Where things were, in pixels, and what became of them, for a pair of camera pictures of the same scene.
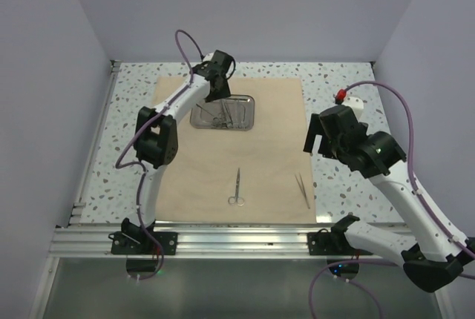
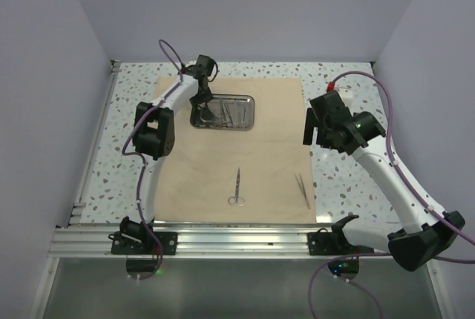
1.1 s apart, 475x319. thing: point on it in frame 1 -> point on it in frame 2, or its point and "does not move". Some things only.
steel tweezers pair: x=302 y=188 does not move
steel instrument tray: x=234 y=113 does not move
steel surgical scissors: x=216 y=121 -> x=226 y=116
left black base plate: x=132 y=239 does not move
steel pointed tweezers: x=228 y=117 -> x=203 y=120
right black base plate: x=335 y=242 does not move
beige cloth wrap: x=165 y=86 -> x=263 y=175
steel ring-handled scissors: x=237 y=199 does not move
